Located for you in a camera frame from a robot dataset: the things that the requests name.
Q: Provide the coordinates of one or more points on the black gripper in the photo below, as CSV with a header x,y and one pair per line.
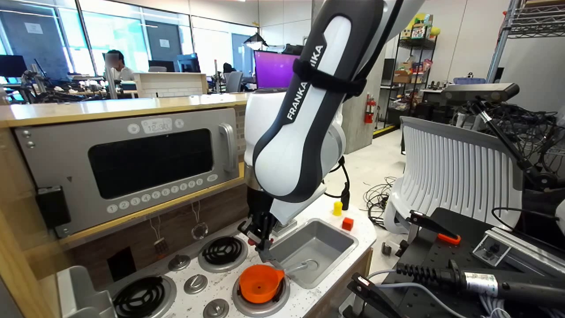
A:
x,y
260,206

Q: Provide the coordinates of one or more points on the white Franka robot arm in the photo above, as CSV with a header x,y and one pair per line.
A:
x,y
301,147

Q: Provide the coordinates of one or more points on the orange toy pot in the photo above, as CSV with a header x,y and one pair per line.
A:
x,y
258,283

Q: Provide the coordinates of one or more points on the gray toy sink basin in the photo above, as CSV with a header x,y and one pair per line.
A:
x,y
311,250

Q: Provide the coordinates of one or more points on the red toy cube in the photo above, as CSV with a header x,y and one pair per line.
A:
x,y
348,223

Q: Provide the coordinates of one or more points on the black toy bottle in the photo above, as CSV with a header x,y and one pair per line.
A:
x,y
345,198

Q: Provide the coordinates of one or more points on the gray toy microwave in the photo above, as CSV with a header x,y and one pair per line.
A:
x,y
147,165

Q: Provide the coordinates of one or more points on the clear hanging utensil hook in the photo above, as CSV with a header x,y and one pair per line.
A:
x,y
200,230
158,239

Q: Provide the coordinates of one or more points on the silver stove knob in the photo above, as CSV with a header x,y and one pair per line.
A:
x,y
195,283
216,308
179,262

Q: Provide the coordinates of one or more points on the black square backsplash plate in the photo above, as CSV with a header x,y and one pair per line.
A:
x,y
121,264

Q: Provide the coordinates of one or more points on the purple screen monitor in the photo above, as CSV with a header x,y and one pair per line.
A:
x,y
271,71

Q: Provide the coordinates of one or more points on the red fire extinguisher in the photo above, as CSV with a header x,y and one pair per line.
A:
x,y
369,110

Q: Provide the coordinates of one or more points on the wooden play kitchen unit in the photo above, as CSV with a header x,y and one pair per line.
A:
x,y
147,105

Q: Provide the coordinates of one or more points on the black perforated breadboard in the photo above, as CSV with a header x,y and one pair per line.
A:
x,y
435,259

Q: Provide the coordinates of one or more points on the gray plastic panel holder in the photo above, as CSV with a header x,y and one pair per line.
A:
x,y
85,294

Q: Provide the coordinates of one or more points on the black pendant lamp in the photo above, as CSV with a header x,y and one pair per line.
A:
x,y
256,39

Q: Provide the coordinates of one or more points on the white ribbed panel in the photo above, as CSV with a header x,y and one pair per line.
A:
x,y
452,170

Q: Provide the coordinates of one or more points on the seated person white shirt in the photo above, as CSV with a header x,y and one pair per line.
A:
x,y
117,66

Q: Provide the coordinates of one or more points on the storage shelf with goods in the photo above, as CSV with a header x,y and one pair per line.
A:
x,y
415,64

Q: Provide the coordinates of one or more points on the black camera stand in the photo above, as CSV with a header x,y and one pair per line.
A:
x,y
500,137

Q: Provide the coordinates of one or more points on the aluminum extrusion rail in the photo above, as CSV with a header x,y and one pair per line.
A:
x,y
518,250

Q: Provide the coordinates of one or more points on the black stereo camera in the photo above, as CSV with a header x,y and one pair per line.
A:
x,y
481,91

